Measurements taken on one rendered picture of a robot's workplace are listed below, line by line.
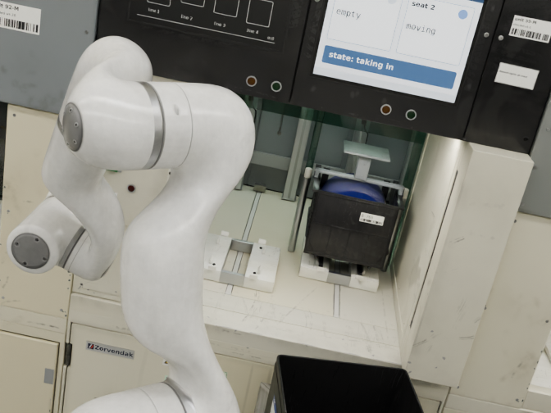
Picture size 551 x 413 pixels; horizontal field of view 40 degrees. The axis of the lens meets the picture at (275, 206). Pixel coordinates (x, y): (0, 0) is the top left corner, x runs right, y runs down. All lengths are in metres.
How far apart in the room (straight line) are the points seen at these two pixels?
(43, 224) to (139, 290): 0.37
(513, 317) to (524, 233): 0.20
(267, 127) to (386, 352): 0.97
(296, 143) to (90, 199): 1.34
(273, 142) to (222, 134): 1.61
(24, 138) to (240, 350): 0.66
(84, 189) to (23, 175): 0.57
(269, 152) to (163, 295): 1.64
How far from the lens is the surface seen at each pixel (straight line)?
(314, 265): 2.00
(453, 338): 1.66
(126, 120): 0.81
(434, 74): 1.50
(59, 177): 1.12
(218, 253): 1.96
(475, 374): 1.78
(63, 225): 1.25
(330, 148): 2.47
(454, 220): 1.54
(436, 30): 1.48
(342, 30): 1.47
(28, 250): 1.22
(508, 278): 1.67
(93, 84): 0.84
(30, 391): 1.94
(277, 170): 2.50
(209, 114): 0.86
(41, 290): 1.79
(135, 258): 0.88
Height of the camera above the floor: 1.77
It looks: 22 degrees down
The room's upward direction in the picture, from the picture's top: 12 degrees clockwise
